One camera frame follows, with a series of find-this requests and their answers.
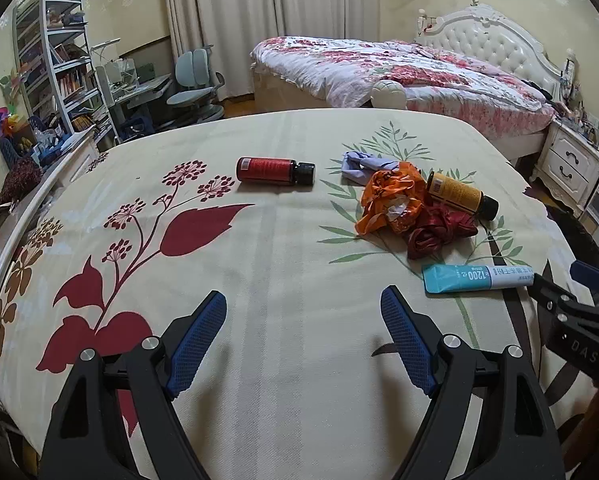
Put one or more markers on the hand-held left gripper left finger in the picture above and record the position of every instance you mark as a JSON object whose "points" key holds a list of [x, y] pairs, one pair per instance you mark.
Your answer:
{"points": [[199, 340]]}

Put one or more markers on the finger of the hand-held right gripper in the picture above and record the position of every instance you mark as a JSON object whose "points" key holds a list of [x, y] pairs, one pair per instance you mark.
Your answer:
{"points": [[554, 292], [592, 277]]}

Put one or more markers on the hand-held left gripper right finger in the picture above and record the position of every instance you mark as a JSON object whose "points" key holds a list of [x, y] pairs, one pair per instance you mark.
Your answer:
{"points": [[404, 340]]}

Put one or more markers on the black-lined waste bin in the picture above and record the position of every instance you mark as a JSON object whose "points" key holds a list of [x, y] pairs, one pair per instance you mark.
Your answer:
{"points": [[574, 235]]}

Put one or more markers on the teal white tube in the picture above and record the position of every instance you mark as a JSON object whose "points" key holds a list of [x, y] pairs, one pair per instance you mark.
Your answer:
{"points": [[474, 277]]}

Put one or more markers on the dark red plastic bag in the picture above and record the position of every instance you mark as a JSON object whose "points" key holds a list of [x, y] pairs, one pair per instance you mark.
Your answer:
{"points": [[439, 232]]}

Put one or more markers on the yellow bottle with black cap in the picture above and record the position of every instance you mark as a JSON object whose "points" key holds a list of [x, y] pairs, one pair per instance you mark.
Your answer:
{"points": [[454, 192]]}

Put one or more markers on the orange plastic bag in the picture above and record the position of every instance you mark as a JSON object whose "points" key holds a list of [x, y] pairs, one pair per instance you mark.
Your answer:
{"points": [[384, 195]]}

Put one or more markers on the lilac plastic bag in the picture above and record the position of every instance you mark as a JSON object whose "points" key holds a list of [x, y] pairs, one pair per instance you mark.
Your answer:
{"points": [[362, 165]]}

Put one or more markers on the red bottle with black cap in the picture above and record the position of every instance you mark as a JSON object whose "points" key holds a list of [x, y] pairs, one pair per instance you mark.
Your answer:
{"points": [[269, 170]]}

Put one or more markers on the leaf printed cream tablecloth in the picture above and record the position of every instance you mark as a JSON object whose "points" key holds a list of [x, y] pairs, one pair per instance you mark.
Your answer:
{"points": [[279, 260]]}

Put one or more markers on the white carved nightstand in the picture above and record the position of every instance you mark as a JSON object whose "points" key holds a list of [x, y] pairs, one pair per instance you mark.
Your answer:
{"points": [[564, 165]]}

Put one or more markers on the pile of toiletries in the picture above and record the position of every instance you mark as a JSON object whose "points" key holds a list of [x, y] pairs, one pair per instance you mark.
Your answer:
{"points": [[587, 120]]}

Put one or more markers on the blue plastic crate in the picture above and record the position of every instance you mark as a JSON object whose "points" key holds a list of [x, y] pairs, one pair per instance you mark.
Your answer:
{"points": [[137, 126]]}

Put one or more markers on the dark red patterned cloth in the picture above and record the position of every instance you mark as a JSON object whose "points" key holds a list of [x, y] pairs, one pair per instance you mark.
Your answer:
{"points": [[19, 182]]}

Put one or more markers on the white bed with tufted headboard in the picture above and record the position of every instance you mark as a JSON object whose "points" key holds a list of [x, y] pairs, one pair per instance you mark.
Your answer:
{"points": [[499, 45]]}

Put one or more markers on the grey study desk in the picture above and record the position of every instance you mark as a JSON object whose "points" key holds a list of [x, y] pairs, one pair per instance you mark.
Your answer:
{"points": [[139, 95]]}

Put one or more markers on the blue toy basket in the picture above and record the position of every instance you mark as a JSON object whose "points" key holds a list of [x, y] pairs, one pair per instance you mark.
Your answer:
{"points": [[29, 150]]}

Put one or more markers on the pale blue desk chair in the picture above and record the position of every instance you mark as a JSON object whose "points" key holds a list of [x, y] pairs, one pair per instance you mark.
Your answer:
{"points": [[194, 80]]}

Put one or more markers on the pink floral quilt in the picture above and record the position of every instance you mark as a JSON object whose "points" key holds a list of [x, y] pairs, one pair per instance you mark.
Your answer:
{"points": [[359, 60]]}

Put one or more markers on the colourful pinwheel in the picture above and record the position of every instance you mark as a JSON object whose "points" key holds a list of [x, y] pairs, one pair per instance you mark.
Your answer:
{"points": [[4, 122]]}

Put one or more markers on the white desk lamp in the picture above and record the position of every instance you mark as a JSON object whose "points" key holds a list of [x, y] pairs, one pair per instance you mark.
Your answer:
{"points": [[106, 46]]}

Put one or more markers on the white bookshelf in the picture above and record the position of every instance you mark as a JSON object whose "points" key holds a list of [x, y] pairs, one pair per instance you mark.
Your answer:
{"points": [[54, 60]]}

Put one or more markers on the beige striped curtain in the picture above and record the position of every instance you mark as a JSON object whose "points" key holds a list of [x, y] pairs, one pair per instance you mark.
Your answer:
{"points": [[219, 20], [329, 0]]}

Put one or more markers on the white curved furniture rail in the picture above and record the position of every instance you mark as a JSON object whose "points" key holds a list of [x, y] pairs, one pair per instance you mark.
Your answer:
{"points": [[24, 215]]}

